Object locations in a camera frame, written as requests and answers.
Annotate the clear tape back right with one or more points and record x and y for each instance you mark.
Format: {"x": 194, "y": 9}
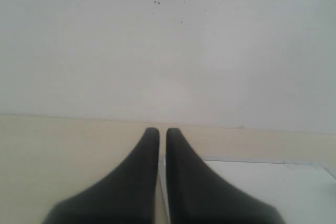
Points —
{"x": 316, "y": 165}

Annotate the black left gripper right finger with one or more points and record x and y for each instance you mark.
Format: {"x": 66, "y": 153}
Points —
{"x": 196, "y": 194}

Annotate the white board with aluminium frame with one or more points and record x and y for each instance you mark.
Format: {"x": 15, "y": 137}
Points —
{"x": 301, "y": 194}

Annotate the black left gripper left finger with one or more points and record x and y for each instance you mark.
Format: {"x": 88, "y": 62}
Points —
{"x": 126, "y": 195}

